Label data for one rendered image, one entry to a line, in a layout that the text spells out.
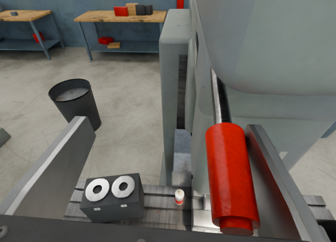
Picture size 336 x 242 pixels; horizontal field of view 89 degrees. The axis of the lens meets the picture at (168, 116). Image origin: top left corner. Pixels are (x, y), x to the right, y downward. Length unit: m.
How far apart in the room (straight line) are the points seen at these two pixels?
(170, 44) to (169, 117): 0.38
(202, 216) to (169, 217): 0.17
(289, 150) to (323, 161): 2.40
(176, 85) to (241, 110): 0.58
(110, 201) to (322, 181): 2.25
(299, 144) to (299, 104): 0.14
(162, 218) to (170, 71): 0.65
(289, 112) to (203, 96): 0.10
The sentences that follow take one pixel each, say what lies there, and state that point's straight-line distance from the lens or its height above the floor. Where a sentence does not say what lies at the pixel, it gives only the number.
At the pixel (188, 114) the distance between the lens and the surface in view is 0.53.
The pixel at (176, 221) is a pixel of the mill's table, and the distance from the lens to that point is 0.90.
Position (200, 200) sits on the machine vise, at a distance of 0.86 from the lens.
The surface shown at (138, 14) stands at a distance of 4.16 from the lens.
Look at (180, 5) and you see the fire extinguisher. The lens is 4.40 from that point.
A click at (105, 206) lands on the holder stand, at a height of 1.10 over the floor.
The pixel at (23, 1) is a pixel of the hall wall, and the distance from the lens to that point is 5.85.
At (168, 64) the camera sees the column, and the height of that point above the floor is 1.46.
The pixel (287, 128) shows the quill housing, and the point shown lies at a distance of 0.32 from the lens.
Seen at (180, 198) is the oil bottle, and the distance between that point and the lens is 0.85.
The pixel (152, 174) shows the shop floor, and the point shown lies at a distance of 2.03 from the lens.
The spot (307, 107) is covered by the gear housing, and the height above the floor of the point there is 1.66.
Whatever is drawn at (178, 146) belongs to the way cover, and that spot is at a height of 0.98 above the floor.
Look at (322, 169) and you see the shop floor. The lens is 2.68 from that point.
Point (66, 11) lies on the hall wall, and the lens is 5.33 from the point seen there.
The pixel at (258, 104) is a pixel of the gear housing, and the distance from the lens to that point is 0.22.
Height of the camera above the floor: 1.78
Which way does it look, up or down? 43 degrees down
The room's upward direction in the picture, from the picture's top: 1 degrees counter-clockwise
